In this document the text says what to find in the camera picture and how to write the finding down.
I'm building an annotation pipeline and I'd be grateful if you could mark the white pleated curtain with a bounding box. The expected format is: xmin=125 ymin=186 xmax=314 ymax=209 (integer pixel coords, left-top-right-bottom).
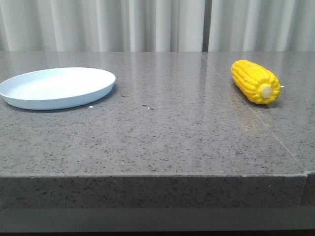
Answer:
xmin=0 ymin=0 xmax=315 ymax=52

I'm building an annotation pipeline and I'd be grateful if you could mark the light blue round plate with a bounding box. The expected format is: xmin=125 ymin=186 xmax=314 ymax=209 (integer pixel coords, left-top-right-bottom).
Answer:
xmin=0 ymin=67 xmax=116 ymax=110

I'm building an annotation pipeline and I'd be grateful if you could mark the yellow corn cob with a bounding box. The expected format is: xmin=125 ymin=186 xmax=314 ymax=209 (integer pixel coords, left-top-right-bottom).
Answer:
xmin=231 ymin=59 xmax=281 ymax=104

